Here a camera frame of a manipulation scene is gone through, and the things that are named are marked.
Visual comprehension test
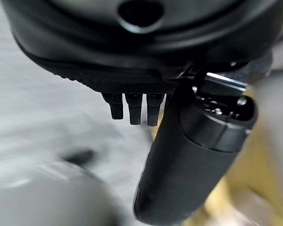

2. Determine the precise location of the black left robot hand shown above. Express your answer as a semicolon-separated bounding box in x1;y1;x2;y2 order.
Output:
0;0;283;224

